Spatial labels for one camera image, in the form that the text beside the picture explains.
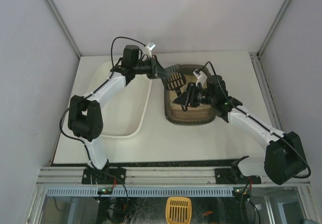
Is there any grey slotted cable duct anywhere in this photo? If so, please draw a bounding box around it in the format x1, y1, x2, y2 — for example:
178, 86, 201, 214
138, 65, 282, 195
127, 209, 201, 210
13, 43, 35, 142
47, 186, 233, 197

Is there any aluminium front rail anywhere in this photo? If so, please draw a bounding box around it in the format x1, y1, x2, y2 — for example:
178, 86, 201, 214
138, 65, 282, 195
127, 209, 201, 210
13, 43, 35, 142
36, 165, 310, 186

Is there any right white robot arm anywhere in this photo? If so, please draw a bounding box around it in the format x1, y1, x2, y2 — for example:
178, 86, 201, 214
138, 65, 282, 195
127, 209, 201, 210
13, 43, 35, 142
173, 75, 311, 185

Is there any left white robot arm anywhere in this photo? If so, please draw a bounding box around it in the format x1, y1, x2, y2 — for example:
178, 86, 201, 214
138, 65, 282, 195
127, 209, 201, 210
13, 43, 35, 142
67, 42, 168, 170

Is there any dark brown litter box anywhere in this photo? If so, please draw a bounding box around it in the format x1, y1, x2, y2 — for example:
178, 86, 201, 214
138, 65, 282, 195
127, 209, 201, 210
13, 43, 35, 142
164, 64, 216, 125

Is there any yellow litter scoop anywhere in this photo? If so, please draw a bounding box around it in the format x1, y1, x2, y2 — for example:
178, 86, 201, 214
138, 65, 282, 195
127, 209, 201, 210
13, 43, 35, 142
166, 197, 192, 224

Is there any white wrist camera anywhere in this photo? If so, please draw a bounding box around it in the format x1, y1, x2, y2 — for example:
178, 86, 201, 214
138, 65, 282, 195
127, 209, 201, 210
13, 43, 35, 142
193, 69, 207, 88
144, 41, 156, 58

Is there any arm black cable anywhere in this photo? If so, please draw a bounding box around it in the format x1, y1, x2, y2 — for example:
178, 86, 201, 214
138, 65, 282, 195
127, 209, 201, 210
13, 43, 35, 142
284, 138, 311, 179
110, 37, 148, 68

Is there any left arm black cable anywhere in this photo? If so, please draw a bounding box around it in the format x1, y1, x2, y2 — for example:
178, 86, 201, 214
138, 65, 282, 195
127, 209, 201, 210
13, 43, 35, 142
110, 37, 148, 68

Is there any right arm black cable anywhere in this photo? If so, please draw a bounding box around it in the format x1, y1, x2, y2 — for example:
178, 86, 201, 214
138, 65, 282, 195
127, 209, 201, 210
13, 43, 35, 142
284, 138, 311, 179

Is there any white plastic tray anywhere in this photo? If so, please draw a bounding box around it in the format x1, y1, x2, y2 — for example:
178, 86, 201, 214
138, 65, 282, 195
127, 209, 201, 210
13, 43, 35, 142
100, 72, 152, 138

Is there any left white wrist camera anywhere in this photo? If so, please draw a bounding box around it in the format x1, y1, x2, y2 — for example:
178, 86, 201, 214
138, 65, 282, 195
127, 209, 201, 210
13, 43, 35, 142
144, 41, 156, 58

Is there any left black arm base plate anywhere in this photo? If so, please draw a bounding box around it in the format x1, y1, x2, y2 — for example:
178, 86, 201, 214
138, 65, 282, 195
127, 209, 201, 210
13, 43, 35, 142
82, 167, 126, 185

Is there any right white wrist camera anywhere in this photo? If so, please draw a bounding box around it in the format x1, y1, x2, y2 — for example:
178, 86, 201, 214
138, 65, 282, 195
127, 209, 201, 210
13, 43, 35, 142
193, 69, 207, 88

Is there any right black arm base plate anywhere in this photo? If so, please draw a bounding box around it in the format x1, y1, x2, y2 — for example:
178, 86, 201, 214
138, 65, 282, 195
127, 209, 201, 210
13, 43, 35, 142
214, 168, 262, 185

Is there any black litter scoop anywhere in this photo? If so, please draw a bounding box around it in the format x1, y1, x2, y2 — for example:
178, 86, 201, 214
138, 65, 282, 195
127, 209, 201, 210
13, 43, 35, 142
162, 64, 186, 97

